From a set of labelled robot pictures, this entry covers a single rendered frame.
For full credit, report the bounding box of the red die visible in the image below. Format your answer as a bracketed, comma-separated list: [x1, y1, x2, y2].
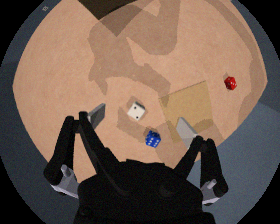
[224, 77, 237, 90]

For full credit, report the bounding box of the white die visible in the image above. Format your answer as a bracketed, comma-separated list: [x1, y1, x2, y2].
[127, 101, 146, 121]

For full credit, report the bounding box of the blue die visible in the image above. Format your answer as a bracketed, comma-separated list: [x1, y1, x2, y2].
[145, 130, 161, 148]

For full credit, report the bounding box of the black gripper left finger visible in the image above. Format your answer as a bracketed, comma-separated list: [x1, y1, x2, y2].
[43, 103, 139, 199]

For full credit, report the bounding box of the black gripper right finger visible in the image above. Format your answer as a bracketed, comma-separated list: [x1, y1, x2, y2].
[159, 117, 229, 206]

